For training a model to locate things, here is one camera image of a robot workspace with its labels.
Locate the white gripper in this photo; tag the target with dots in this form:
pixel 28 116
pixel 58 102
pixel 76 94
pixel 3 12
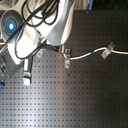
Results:
pixel 20 47

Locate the metal cable clip lower middle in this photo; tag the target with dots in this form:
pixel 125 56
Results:
pixel 67 63

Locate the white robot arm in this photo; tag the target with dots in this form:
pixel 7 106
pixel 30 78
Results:
pixel 29 26

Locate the metal cable clip upper middle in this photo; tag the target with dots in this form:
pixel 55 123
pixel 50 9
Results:
pixel 67 52

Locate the metal cable clip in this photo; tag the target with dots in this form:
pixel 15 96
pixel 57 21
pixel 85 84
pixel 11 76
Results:
pixel 67 63
pixel 39 53
pixel 67 52
pixel 108 50

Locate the black perforated breadboard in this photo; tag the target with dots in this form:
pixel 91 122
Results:
pixel 92 93

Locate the metal cable clip left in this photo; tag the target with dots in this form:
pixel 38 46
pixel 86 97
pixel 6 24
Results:
pixel 39 53

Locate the metal cable clip right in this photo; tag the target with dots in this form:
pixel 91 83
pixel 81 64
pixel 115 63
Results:
pixel 108 50

